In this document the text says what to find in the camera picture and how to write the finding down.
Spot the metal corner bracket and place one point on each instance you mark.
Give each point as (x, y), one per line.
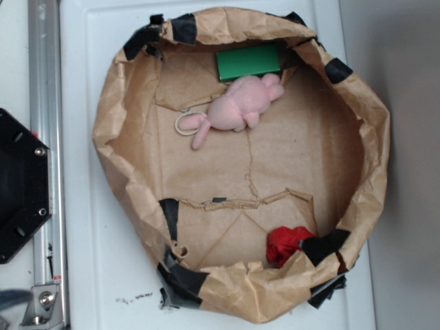
(44, 309)

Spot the brown paper bag bin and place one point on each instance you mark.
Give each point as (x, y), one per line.
(318, 158)

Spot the aluminium extrusion rail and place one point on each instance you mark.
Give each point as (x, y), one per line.
(50, 246)

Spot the pink plush bunny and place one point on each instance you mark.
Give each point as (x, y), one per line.
(238, 108)

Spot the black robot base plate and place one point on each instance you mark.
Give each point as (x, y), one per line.
(25, 189)

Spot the green rectangular block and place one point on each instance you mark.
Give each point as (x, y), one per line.
(247, 61)

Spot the red crumpled cloth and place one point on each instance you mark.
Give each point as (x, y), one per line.
(283, 242)

